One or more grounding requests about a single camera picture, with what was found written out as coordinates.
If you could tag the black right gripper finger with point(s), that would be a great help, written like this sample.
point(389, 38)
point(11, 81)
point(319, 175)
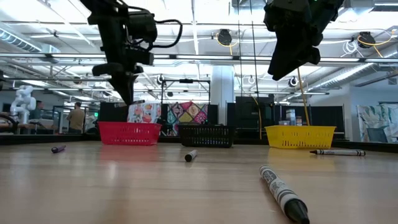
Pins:
point(301, 54)
point(281, 56)

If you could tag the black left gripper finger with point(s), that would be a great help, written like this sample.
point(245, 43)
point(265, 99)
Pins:
point(118, 85)
point(130, 85)

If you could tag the purple crayon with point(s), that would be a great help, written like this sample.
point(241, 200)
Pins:
point(58, 149)

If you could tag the black plastic basket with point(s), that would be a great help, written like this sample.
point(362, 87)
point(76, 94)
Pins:
point(206, 136)

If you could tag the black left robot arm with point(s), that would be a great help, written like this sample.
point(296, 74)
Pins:
point(102, 6)

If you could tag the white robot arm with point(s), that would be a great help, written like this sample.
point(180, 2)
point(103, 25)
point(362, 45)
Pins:
point(23, 102)

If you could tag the black partition panel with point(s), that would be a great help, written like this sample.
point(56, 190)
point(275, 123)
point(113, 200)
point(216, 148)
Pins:
point(113, 114)
point(326, 115)

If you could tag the floral patterned cloth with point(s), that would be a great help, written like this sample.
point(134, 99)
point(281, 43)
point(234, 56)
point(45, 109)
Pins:
point(143, 113)

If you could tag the red plastic basket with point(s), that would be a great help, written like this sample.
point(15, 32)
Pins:
point(129, 133)

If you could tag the person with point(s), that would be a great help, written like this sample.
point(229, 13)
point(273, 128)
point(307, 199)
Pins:
point(76, 119)
point(38, 112)

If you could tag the stacked storage boxes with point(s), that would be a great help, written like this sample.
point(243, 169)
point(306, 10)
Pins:
point(290, 116)

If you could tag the geometric patterned quilt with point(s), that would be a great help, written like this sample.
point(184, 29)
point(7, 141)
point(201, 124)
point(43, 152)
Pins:
point(186, 113)

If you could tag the black cabinet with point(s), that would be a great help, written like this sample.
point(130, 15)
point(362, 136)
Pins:
point(245, 115)

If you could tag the white building column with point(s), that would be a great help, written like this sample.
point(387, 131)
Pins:
point(222, 93)

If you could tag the long ceiling light bar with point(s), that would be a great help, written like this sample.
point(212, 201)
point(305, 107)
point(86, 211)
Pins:
point(202, 57)

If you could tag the yellow plastic basket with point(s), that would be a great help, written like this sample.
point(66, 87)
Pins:
point(300, 137)

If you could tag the teal patterned cloth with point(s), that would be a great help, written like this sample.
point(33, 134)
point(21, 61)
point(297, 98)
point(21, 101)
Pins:
point(377, 119)

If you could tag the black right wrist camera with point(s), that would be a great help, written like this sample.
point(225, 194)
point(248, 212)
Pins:
point(286, 14)

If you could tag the silver ceiling duct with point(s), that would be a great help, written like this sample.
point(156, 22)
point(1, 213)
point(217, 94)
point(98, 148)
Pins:
point(351, 73)

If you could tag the black metal stand frame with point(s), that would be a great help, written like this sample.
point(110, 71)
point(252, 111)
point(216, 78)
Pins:
point(185, 81)

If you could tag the grey ceiling duct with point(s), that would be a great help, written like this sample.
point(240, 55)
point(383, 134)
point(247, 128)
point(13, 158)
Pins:
point(15, 40)

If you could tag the black aluminium table frame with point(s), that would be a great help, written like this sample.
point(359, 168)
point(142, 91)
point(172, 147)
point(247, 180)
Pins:
point(373, 145)

